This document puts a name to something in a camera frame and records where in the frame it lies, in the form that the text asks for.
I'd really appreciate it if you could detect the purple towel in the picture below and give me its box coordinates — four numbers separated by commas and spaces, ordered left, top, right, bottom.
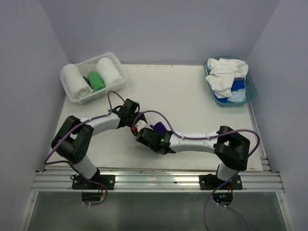
150, 122, 167, 135

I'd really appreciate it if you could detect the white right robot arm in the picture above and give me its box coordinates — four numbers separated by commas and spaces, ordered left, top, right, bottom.
132, 126, 250, 189

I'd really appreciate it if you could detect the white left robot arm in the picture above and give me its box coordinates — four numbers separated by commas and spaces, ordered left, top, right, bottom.
51, 99, 140, 189

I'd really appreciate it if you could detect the green rolled towel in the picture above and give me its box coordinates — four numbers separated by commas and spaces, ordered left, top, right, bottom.
87, 71, 105, 92

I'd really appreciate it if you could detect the white plastic basket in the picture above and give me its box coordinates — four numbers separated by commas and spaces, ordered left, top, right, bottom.
60, 52, 128, 105

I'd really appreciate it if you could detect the large white rolled towel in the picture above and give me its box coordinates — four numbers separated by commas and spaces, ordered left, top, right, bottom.
60, 64, 94, 100

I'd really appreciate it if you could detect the light blue towel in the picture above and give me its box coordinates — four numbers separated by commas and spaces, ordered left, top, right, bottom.
227, 89, 246, 103

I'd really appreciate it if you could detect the teal plastic bin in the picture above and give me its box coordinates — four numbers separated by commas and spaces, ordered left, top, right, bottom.
204, 56, 257, 107

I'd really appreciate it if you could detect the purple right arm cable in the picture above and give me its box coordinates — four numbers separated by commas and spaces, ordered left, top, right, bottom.
132, 110, 262, 231

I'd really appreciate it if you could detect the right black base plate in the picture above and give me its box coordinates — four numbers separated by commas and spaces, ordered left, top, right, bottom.
198, 172, 243, 191

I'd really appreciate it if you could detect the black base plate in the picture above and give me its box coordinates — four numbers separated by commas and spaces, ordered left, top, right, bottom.
70, 175, 116, 190
198, 172, 243, 191

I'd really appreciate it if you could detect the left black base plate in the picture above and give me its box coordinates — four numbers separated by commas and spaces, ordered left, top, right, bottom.
70, 175, 116, 190

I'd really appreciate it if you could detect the aluminium rail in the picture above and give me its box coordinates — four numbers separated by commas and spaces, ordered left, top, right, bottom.
31, 167, 284, 193

